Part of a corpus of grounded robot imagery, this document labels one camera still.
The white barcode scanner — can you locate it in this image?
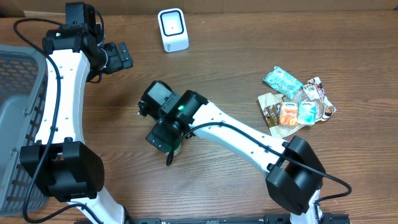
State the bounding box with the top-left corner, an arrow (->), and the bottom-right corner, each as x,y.
157,8 -> 189,53

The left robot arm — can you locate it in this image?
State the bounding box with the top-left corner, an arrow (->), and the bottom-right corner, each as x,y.
19,2 -> 133,223

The grey plastic shopping basket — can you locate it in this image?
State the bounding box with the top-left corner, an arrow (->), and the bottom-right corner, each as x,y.
1,45 -> 47,217

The teal tissue pack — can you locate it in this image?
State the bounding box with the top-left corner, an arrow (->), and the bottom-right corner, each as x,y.
297,101 -> 316,126

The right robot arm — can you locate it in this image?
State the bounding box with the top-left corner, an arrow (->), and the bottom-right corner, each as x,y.
138,81 -> 325,223

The orange tissue pack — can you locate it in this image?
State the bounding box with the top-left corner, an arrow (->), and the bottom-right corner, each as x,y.
279,102 -> 298,126

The teal crinkled wrapper packet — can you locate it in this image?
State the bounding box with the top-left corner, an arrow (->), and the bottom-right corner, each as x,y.
263,66 -> 303,99

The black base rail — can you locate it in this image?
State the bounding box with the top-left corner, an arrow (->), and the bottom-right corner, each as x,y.
74,213 -> 351,224

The green lid jar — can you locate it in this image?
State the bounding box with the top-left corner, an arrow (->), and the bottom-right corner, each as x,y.
165,144 -> 182,156

